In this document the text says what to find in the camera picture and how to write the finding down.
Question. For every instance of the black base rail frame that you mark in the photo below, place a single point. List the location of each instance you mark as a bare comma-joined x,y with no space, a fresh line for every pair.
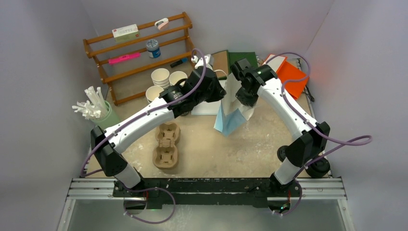
257,192

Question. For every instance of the brown pulp cup carrier stack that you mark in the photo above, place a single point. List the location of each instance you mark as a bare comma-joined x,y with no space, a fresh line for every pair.
165,153

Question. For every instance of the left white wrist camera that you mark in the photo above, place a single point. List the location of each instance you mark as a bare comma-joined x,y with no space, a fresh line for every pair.
207,60

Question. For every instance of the green paper bag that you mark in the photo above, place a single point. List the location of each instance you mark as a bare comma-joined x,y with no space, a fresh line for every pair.
224,59

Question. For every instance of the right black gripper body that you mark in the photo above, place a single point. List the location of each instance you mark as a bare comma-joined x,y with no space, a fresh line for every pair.
248,97

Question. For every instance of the white pink clip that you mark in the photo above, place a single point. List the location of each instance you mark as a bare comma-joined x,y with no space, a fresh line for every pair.
162,24

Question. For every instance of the pink highlighter marker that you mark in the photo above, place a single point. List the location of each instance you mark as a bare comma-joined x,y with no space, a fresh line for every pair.
123,58

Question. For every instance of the light blue paper bag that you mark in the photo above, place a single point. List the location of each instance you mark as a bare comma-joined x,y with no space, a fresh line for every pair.
232,113

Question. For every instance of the back left paper cup stack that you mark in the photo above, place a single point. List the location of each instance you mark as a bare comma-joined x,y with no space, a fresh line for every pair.
160,77

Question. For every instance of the black coffee cup lid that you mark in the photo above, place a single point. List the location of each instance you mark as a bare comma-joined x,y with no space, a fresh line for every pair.
281,153

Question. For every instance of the white green box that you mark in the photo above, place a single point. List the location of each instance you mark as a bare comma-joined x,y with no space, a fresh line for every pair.
126,33

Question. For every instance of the white wrapped straws bundle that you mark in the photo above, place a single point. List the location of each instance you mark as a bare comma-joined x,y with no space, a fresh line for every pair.
95,107

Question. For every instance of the orange paper bag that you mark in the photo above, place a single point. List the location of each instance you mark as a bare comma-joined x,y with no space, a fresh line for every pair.
286,71

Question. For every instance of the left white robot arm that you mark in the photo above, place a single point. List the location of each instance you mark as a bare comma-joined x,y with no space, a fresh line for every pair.
202,85

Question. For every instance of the black cup lid stack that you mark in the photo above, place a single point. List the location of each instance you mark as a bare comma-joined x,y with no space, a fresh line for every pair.
319,169

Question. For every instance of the green straw holder cup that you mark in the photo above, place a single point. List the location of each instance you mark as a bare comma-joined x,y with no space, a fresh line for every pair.
109,120

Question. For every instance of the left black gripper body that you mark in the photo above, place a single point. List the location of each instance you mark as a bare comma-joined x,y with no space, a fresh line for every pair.
213,94

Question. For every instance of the black blue marker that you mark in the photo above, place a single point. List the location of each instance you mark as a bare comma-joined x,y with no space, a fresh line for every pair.
179,62

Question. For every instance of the back right paper cup stack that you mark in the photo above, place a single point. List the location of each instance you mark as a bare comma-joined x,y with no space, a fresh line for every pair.
176,76

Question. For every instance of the blue white jar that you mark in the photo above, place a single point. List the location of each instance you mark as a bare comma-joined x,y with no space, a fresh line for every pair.
153,48

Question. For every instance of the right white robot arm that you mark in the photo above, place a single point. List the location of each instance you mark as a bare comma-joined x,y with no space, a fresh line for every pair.
309,136

